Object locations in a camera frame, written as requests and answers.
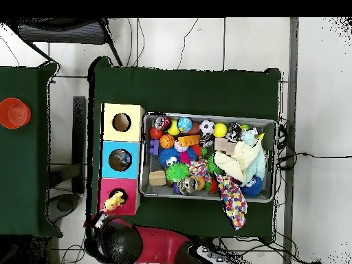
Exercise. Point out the black chair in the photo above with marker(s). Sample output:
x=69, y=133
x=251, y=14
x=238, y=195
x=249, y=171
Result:
x=60, y=31

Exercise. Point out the large green spiky ball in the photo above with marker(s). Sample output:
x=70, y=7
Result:
x=211, y=165

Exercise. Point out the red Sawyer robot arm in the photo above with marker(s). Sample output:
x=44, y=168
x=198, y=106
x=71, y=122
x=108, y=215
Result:
x=154, y=244

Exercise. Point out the small basketball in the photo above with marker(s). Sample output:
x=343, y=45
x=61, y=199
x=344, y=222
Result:
x=167, y=141

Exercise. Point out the soccer ball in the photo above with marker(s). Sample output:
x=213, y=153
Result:
x=207, y=128

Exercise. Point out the crushed silver can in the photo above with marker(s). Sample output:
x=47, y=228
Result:
x=187, y=186

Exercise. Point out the orange plastic cup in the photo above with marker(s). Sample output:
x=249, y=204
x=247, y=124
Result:
x=13, y=112

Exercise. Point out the wooden box with three holes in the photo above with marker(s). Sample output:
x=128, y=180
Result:
x=110, y=132

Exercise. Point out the yellow duck plush toy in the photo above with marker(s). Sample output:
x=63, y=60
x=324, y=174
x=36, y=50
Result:
x=114, y=202

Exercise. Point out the ridged wooden block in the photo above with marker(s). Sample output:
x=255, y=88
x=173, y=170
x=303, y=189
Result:
x=157, y=178

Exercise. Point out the cream knitted cloth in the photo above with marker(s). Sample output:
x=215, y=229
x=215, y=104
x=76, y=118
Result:
x=239, y=159

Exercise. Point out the yellow ball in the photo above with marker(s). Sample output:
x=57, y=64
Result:
x=220, y=129

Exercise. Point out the dark green table cloth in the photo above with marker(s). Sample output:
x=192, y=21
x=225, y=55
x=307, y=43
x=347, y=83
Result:
x=22, y=165
x=187, y=90

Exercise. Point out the globe print ball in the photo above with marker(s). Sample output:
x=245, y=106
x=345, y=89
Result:
x=184, y=124

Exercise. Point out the orange toy brick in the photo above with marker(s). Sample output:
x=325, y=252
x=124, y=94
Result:
x=189, y=140

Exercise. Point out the colourful patterned cloth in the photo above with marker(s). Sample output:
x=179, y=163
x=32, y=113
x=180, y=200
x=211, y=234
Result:
x=199, y=167

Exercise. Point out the crushed red can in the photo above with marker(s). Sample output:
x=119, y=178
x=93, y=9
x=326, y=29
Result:
x=162, y=123

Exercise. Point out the polka dot cloth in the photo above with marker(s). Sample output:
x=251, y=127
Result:
x=233, y=200

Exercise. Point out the blue spiky ball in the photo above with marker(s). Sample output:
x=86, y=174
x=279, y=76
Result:
x=253, y=187
x=167, y=156

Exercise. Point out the small green spiky ball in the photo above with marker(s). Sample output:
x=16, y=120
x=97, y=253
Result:
x=177, y=172

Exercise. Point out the mint green cloth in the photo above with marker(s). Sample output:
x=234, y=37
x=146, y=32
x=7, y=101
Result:
x=260, y=165

